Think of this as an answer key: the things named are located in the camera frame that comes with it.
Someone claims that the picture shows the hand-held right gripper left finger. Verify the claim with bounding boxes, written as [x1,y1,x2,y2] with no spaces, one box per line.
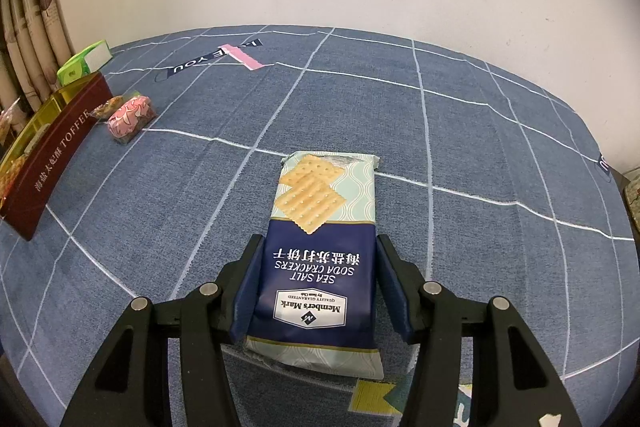
[59,234,265,427]

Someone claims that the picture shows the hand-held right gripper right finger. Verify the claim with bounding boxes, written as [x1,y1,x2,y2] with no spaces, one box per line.
[376,234,583,427]

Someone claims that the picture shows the blue soda cracker packet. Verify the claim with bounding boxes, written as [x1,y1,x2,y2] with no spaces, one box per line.
[243,151,385,379]

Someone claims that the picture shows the red and gold tin box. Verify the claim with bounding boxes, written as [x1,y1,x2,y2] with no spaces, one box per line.
[0,72,115,242]

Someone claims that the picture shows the blue checked tablecloth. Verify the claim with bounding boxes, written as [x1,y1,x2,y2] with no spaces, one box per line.
[0,23,640,427]

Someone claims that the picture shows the pink patterned snack packet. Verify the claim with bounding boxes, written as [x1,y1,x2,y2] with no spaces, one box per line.
[107,95,155,142]

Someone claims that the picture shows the small brown wrapped candy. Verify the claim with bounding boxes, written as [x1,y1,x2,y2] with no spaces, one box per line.
[92,97,126,122]

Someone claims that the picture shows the green carton box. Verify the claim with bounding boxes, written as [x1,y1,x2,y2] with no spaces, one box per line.
[56,40,114,88]

